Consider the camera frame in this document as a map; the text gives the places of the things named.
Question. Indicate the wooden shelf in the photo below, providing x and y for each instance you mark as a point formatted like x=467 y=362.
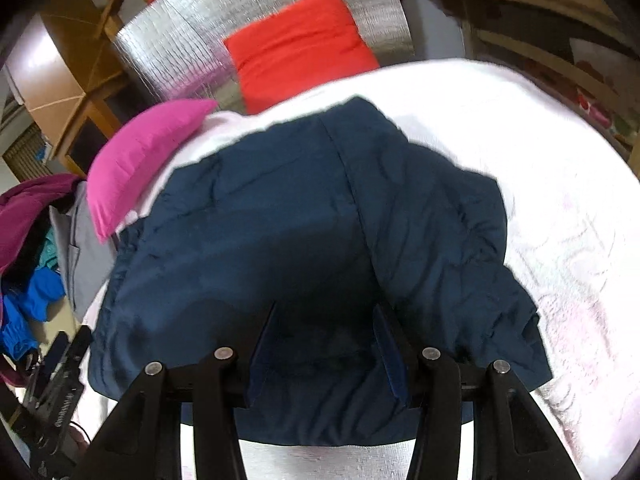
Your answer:
x=540 y=35

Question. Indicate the white blanket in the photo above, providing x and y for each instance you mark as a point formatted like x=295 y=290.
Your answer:
x=560 y=200

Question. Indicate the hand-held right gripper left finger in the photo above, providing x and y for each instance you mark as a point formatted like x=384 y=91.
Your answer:
x=263 y=355

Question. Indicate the orange-red pillow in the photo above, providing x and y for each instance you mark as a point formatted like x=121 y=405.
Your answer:
x=300 y=45

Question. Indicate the pile of colourful clothes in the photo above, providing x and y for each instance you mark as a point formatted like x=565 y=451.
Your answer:
x=30 y=215

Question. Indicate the pink pillow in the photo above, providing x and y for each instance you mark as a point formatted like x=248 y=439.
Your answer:
x=145 y=155

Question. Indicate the grey garment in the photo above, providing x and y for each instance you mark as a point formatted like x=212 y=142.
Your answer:
x=85 y=260

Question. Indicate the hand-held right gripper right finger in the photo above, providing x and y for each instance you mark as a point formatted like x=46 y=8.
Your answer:
x=387 y=355

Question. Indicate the bright blue garment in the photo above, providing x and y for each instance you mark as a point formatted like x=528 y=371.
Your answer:
x=35 y=300

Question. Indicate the teal garment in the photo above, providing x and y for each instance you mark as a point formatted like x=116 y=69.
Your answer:
x=50 y=252

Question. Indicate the wooden cabinet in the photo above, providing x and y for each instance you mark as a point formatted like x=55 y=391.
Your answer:
x=70 y=70

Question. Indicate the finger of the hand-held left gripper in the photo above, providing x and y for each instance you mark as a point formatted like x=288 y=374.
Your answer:
x=70 y=352

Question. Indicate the silver foil mat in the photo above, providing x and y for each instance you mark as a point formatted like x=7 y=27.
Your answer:
x=200 y=45

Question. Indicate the navy blue padded jacket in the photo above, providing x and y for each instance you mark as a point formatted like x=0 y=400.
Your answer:
x=280 y=220

